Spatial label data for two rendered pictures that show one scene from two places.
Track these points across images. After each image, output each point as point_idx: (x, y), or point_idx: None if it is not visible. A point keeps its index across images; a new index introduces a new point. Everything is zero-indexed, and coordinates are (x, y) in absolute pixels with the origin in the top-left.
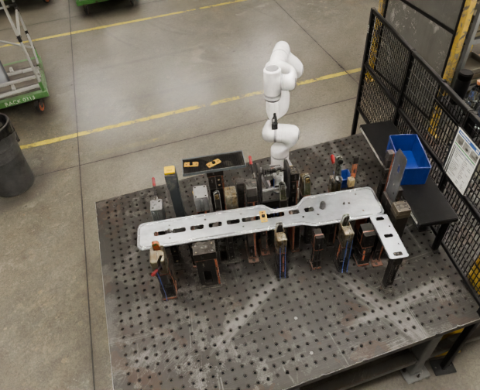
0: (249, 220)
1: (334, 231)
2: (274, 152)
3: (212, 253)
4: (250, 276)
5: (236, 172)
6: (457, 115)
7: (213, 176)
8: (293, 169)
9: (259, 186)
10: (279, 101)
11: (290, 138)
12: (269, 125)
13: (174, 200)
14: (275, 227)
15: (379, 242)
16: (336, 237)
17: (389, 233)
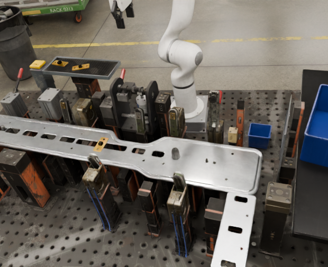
0: (85, 144)
1: (191, 196)
2: (172, 77)
3: (12, 166)
4: (78, 213)
5: None
6: None
7: (79, 82)
8: (161, 97)
9: (112, 106)
10: (176, 7)
11: (184, 59)
12: (163, 38)
13: None
14: (102, 161)
15: None
16: (204, 206)
17: (238, 226)
